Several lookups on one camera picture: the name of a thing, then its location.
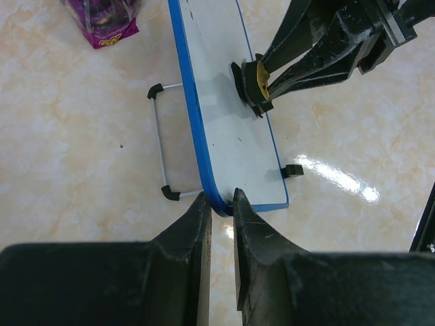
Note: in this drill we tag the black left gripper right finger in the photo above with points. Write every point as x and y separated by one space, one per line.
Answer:
280 283

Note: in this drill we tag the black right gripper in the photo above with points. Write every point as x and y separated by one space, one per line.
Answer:
361 36

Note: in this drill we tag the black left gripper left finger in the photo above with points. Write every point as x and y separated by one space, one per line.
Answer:
165 281

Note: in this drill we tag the yellow and black eraser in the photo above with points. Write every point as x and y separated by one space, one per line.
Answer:
251 81

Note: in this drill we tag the blue framed whiteboard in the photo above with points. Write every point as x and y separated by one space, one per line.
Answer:
234 148

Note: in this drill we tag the magenta snack bag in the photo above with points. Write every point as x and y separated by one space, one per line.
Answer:
104 23

